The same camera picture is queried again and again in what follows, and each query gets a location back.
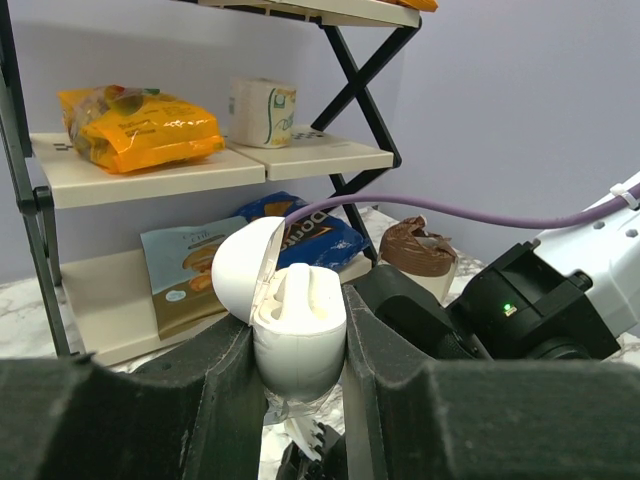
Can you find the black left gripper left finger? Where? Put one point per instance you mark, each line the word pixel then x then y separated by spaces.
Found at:
pixel 195 412

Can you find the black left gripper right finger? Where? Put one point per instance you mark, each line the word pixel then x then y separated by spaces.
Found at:
pixel 408 416

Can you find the white earbud charging case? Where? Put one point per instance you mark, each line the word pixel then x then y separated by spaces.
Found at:
pixel 299 360

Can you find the white earbud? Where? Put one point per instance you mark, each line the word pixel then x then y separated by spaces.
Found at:
pixel 296 294

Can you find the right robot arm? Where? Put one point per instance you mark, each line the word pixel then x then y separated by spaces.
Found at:
pixel 568 295

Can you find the beige three-tier shelf rack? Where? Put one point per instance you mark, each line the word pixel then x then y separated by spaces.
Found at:
pixel 355 147

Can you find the brown cookie bag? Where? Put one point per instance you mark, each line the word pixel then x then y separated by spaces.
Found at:
pixel 179 264

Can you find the blue Doritos bag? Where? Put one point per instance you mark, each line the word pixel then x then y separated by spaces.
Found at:
pixel 319 239

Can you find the orange snack bag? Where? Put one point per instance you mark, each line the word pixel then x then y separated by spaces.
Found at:
pixel 126 129

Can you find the white yogurt cup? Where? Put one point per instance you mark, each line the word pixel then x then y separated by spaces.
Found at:
pixel 261 113

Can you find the orange kettle chips bag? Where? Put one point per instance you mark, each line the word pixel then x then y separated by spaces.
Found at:
pixel 420 5

